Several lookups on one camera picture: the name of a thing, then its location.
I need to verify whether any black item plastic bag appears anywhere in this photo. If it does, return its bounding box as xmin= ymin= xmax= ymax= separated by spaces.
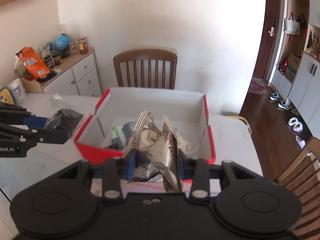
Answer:
xmin=45 ymin=94 xmax=85 ymax=139

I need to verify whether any hanging tote bag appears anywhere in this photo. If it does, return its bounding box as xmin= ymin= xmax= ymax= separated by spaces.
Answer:
xmin=285 ymin=12 xmax=300 ymax=35

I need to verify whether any wooden chair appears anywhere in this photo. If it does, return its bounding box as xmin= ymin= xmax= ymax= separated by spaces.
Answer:
xmin=274 ymin=137 xmax=319 ymax=239
xmin=113 ymin=49 xmax=178 ymax=89

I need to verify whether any cardboard box on shelf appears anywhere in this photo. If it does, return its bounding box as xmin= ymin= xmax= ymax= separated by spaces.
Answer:
xmin=285 ymin=53 xmax=301 ymax=82

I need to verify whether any white printed mug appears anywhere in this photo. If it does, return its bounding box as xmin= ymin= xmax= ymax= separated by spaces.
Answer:
xmin=7 ymin=78 xmax=27 ymax=105

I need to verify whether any white electric kettle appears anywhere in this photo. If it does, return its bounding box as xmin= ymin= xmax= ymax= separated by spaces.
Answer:
xmin=0 ymin=88 xmax=14 ymax=105

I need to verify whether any orange snack bag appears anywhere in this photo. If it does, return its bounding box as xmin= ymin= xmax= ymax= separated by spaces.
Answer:
xmin=16 ymin=47 xmax=51 ymax=80

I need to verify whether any grey wall cabinet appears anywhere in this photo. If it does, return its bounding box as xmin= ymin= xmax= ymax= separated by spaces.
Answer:
xmin=271 ymin=0 xmax=319 ymax=137

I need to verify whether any dark blue wipes pack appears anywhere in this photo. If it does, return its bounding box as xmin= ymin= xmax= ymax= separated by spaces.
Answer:
xmin=107 ymin=122 xmax=136 ymax=151

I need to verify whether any red lid jar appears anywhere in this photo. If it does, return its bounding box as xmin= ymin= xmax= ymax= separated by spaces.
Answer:
xmin=78 ymin=37 xmax=88 ymax=54

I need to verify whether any dark sneaker left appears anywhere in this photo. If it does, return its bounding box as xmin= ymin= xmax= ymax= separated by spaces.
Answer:
xmin=269 ymin=92 xmax=280 ymax=102

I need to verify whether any dark sneaker right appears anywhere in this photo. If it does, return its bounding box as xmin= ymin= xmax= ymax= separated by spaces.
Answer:
xmin=278 ymin=101 xmax=290 ymax=110

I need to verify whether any silver foil wrapper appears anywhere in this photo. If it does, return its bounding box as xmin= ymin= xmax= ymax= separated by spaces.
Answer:
xmin=124 ymin=111 xmax=182 ymax=193

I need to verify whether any right wooden chair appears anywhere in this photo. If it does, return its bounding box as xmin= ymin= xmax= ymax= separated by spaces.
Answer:
xmin=274 ymin=137 xmax=319 ymax=239

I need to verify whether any far wooden chair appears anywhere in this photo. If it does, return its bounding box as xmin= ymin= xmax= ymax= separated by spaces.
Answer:
xmin=113 ymin=49 xmax=178 ymax=89

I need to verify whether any blue globe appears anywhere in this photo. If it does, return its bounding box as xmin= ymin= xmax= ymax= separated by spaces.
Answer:
xmin=53 ymin=34 xmax=70 ymax=59

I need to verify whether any brown wooden door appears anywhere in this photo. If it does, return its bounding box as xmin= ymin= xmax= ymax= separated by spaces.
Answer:
xmin=253 ymin=0 xmax=280 ymax=80

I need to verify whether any white slipper pair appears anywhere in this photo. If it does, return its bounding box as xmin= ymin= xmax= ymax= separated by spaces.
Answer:
xmin=295 ymin=135 xmax=306 ymax=149

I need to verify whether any white drawer sideboard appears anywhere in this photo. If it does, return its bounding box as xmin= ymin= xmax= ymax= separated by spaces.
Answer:
xmin=21 ymin=47 xmax=103 ymax=97

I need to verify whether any dark sneaker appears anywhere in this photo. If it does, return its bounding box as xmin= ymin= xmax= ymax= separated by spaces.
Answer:
xmin=278 ymin=101 xmax=290 ymax=110
xmin=269 ymin=92 xmax=280 ymax=102

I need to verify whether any red cardboard box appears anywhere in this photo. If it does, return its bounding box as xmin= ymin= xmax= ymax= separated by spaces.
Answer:
xmin=74 ymin=87 xmax=216 ymax=164

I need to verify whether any white shoe pair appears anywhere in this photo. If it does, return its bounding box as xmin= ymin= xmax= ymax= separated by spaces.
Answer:
xmin=288 ymin=117 xmax=303 ymax=132

